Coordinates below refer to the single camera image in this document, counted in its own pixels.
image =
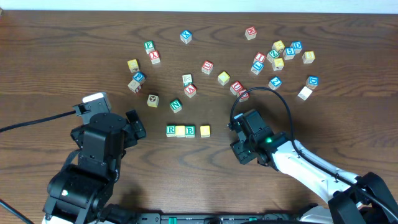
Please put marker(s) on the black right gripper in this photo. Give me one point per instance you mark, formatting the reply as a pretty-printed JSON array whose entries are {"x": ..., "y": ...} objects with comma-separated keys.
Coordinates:
[{"x": 244, "y": 134}]

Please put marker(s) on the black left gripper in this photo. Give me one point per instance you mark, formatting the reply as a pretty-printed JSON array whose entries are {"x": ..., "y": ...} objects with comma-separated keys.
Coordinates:
[{"x": 134, "y": 125}]

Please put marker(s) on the green R block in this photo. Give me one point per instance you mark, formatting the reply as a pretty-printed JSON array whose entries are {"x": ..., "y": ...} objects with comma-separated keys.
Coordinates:
[{"x": 170, "y": 131}]

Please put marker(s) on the yellow O block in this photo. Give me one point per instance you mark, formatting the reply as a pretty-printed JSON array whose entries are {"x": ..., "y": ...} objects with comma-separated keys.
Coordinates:
[{"x": 180, "y": 131}]

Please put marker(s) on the green B block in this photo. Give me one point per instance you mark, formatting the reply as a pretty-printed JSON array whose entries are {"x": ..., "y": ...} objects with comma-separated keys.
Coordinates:
[{"x": 190, "y": 131}]

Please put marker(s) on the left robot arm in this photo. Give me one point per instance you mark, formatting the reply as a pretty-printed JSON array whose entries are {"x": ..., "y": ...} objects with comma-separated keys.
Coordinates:
[{"x": 80, "y": 191}]

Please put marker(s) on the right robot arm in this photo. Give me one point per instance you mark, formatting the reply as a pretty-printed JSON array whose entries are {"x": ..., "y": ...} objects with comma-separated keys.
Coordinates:
[{"x": 351, "y": 198}]

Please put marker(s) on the red E block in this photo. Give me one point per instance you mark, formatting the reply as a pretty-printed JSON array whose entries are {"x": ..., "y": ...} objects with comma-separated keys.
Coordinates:
[{"x": 243, "y": 95}]

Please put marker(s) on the monkey picture block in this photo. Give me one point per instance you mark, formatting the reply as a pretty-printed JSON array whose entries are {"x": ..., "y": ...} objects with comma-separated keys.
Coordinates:
[{"x": 153, "y": 101}]

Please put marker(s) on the red U block lower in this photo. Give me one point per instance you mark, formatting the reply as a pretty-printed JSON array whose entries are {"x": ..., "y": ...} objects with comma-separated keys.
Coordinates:
[{"x": 236, "y": 87}]

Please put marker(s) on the red u block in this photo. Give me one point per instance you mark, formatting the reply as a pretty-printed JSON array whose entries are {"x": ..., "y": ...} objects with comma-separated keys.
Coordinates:
[
  {"x": 236, "y": 87},
  {"x": 207, "y": 67}
]

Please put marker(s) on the green N block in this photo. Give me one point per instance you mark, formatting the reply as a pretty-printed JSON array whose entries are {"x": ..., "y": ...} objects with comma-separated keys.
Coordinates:
[{"x": 176, "y": 106}]

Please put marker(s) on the plain wooden block left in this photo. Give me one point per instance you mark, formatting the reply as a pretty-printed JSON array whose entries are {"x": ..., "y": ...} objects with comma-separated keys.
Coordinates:
[{"x": 134, "y": 86}]

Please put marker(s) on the blue 2 block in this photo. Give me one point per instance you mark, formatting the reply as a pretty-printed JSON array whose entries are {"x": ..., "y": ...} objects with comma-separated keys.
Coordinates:
[{"x": 275, "y": 83}]

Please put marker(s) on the blue P block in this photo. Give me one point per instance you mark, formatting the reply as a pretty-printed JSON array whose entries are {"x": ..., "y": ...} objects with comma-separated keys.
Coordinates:
[{"x": 139, "y": 77}]

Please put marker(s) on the blue L block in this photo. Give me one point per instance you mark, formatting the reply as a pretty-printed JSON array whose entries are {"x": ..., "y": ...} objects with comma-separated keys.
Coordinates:
[{"x": 257, "y": 67}]

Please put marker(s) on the plain white block right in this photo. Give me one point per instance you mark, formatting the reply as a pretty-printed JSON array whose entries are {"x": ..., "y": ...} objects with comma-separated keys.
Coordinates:
[{"x": 305, "y": 93}]

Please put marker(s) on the red A block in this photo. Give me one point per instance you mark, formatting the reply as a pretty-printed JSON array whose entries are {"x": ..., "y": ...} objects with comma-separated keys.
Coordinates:
[{"x": 190, "y": 90}]

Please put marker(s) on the yellow block under Z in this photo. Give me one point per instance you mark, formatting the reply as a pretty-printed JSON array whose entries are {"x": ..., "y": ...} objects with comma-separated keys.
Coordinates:
[{"x": 277, "y": 64}]

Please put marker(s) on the red I block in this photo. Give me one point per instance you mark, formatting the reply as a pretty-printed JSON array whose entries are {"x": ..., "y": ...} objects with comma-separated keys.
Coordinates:
[{"x": 260, "y": 57}]

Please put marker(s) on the red U block upper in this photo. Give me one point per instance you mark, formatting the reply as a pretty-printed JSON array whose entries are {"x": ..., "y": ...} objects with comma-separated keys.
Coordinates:
[{"x": 207, "y": 67}]

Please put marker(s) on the green Z block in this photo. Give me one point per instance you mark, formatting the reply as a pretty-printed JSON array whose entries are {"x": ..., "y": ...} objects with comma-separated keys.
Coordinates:
[{"x": 272, "y": 55}]

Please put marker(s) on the blue D block right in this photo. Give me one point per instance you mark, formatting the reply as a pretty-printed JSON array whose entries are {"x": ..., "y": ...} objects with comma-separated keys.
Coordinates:
[{"x": 312, "y": 82}]

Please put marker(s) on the blue d block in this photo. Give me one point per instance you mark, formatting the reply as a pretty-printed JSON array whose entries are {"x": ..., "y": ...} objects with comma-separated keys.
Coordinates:
[
  {"x": 297, "y": 46},
  {"x": 312, "y": 82}
]

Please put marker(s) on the red Y block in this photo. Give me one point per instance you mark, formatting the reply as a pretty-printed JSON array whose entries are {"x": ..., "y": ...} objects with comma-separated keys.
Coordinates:
[{"x": 154, "y": 57}]

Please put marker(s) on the blue 5 block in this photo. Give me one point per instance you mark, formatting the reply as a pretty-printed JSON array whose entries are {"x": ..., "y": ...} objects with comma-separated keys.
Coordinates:
[{"x": 288, "y": 53}]

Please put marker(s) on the green F block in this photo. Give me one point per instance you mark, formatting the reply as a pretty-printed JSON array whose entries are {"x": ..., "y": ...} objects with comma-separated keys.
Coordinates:
[{"x": 149, "y": 46}]

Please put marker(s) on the yellow block above Z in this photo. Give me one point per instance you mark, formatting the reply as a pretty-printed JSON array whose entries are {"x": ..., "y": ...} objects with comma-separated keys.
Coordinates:
[{"x": 278, "y": 46}]

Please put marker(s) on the yellow 8 block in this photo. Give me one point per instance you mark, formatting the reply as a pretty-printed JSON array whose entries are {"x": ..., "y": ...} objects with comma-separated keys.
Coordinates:
[{"x": 308, "y": 57}]

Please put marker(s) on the blue D block upper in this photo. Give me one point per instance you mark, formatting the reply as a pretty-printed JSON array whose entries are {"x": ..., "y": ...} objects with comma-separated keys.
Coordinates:
[{"x": 297, "y": 46}]

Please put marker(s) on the red block top right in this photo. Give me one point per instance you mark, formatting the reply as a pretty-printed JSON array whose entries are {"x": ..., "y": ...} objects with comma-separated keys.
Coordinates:
[{"x": 250, "y": 33}]

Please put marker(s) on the blue X block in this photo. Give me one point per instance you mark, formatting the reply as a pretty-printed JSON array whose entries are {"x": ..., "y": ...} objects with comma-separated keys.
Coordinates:
[{"x": 186, "y": 36}]

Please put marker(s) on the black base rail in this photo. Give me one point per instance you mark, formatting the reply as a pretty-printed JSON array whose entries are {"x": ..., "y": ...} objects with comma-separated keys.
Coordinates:
[{"x": 156, "y": 218}]

